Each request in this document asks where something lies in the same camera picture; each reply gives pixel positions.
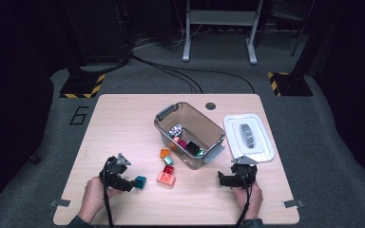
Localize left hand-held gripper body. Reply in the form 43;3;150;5
99;152;132;193

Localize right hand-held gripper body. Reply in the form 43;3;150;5
226;155;258;190

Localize blue toy block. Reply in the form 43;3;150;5
134;175;147;190

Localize black toy block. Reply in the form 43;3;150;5
185;141;202;156

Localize white box lid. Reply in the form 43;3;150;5
222;113;275;163

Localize clear grey plastic storage box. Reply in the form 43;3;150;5
153;101;227;171

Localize white toy ambulance car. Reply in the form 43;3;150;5
168;123;183;139

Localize person's right hand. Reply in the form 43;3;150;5
232;182;264;220

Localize person's left hand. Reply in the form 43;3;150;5
77;176;123;224

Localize salmon pink toy block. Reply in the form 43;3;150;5
156;171;177;188

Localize black striped stand base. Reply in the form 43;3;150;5
59;73;106;99
267;71;314;98

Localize black cabinet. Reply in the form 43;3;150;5
72;0;132;66

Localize right hand-held gripper black cable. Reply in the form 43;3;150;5
233;170;252;228

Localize hand-held gripper black cable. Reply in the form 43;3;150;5
102;157;114;228
233;170;252;228

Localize left hand-held gripper black cable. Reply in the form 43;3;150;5
102;157;114;228

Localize grey table edge bracket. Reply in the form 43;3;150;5
48;199;72;209
283;199;305;209

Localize thin black floor cable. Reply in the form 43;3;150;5
170;66;257;95

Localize thick black floor cable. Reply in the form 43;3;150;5
130;54;204;95

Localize white floor cables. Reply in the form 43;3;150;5
132;29;203;50

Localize white metal desk frame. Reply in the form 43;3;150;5
182;0;265;66

